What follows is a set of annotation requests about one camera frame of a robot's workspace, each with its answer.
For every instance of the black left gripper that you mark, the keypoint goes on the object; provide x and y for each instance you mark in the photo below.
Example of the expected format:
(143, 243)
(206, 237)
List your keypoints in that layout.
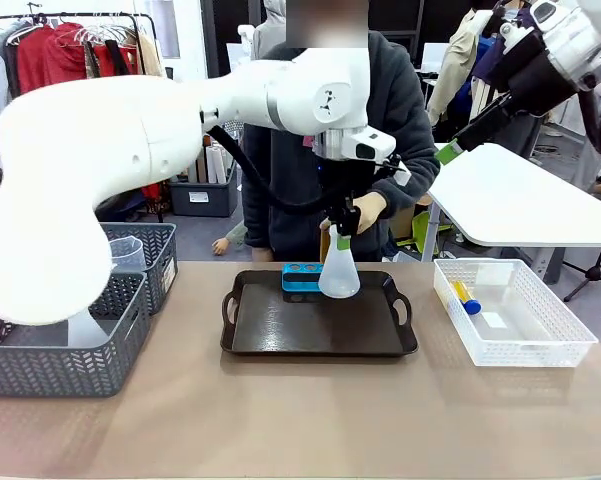
(340, 172)

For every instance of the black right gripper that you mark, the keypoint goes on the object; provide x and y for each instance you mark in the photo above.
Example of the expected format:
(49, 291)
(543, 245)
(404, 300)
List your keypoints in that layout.
(535, 80)

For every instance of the white plastic conical flask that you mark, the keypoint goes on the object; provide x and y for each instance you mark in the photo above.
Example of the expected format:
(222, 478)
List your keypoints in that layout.
(339, 280)
(85, 332)

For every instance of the blue test tube rack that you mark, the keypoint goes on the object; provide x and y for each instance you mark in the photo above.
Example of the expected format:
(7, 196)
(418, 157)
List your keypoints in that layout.
(300, 282)

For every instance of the blue capped yellow liquid tube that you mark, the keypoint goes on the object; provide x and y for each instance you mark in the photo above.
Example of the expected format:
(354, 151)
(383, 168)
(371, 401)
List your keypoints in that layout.
(472, 306)

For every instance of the clear plastic measuring cup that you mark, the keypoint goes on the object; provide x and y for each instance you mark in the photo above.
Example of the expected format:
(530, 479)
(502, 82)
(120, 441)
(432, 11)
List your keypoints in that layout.
(127, 255)

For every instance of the person's left forearm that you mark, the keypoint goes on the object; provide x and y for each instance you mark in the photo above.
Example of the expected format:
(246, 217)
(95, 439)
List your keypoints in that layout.
(415, 185)

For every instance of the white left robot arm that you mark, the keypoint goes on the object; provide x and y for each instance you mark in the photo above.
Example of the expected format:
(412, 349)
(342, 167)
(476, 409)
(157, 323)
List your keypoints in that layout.
(80, 150)

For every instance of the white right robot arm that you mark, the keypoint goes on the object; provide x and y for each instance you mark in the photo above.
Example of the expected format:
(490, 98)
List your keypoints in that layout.
(580, 35)

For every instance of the person's left hand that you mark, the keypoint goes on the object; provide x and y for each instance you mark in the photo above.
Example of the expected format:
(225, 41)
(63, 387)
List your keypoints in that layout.
(372, 210)

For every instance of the brown cardboard box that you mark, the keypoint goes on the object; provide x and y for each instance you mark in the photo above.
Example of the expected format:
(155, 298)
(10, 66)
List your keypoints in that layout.
(405, 222)

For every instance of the white gripper side block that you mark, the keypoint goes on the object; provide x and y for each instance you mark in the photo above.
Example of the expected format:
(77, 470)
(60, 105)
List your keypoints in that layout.
(402, 177)
(512, 32)

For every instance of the white side table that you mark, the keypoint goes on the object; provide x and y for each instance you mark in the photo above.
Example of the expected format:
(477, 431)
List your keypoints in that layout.
(520, 200)

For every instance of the green folded chair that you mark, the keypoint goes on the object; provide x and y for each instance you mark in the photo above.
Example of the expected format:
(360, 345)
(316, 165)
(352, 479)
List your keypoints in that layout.
(422, 227)

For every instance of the person in dark fleece jacket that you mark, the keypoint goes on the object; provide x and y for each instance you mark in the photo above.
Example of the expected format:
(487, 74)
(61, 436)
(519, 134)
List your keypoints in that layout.
(395, 125)

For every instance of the maroon hanging tag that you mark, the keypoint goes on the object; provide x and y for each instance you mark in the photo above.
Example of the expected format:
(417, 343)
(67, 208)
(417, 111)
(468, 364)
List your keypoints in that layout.
(308, 141)

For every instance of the white board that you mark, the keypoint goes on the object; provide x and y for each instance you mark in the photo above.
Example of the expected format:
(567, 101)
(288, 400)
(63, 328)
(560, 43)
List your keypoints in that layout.
(435, 57)

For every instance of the dark brown serving tray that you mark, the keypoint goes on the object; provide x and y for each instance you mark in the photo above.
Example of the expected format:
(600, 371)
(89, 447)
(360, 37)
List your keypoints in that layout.
(305, 330)

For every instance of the mannequin lying on floor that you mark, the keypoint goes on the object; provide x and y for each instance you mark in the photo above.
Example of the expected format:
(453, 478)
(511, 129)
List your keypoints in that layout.
(221, 246)

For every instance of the dark grey storage box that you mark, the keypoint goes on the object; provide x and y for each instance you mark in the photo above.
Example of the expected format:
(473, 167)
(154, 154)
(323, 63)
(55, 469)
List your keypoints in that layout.
(215, 200)

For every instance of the black floor stand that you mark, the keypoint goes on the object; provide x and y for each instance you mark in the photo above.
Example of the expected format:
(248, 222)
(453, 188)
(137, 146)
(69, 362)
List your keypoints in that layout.
(592, 274)

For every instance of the grey basket with label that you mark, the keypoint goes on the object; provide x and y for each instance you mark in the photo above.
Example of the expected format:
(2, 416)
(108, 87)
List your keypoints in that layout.
(155, 245)

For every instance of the mannequin in grey hoodie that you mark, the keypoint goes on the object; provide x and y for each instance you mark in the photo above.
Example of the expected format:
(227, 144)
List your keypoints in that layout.
(270, 35)

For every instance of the white bare mannequin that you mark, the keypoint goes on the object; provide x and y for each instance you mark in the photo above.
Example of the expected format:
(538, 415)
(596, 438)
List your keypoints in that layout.
(246, 37)

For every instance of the white perforated plastic basket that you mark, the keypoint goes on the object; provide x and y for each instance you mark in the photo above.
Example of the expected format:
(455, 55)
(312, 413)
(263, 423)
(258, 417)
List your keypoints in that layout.
(525, 355)

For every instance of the beige hanging garment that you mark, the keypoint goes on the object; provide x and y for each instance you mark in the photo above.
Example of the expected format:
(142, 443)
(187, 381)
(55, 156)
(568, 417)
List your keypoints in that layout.
(150, 57)

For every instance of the dark patterned hanging garment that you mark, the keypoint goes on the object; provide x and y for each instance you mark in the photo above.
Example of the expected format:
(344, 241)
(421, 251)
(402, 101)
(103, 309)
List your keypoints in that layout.
(91, 65)

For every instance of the grey perforated plastic basket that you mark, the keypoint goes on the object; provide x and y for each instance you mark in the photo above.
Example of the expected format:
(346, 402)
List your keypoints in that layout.
(55, 372)

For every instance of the black clothes rack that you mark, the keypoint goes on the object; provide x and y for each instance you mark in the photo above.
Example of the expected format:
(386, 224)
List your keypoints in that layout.
(45, 16)

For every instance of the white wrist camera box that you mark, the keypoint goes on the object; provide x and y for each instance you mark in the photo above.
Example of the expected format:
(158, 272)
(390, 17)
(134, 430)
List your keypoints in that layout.
(367, 145)
(544, 11)

